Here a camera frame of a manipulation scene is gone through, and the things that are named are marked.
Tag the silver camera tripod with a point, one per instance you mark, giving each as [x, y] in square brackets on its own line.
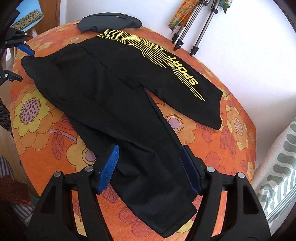
[178, 38]

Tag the orange floral scarf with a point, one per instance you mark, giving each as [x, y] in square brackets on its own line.
[184, 13]

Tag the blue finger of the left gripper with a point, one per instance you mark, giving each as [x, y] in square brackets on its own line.
[8, 75]
[26, 49]

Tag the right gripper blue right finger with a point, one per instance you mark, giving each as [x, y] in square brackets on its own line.
[244, 218]

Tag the black sport pants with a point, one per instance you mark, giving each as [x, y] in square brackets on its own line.
[102, 85]

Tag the green white leaf pillow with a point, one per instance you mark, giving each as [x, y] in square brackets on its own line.
[274, 179]

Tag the light blue chair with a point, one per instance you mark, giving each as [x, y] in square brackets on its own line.
[26, 7]

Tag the orange floral bedspread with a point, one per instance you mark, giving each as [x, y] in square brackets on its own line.
[46, 142]

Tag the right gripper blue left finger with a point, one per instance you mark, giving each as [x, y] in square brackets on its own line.
[53, 217]

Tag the wooden door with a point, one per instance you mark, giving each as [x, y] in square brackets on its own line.
[51, 16]

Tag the folded dark grey garment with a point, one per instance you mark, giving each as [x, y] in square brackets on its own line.
[103, 21]

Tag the leopard print cushion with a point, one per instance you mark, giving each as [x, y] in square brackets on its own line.
[30, 18]

